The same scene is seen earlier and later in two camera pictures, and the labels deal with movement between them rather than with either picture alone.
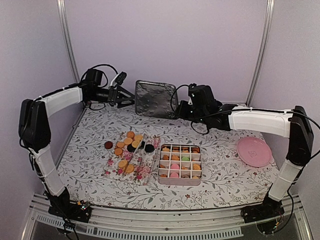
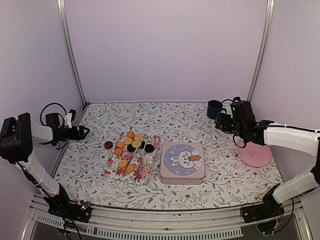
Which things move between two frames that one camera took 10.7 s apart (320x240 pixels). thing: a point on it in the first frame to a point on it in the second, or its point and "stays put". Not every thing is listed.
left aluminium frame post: x=61 y=10 stays put
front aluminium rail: x=184 y=224 stays put
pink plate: x=254 y=151 stays put
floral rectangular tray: x=132 y=158 stays put
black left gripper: x=115 y=96 to x=76 y=136
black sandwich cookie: x=149 y=148 stays put
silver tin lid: x=156 y=100 to x=182 y=161
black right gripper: x=181 y=111 to x=225 y=126
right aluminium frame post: x=269 y=8 stays put
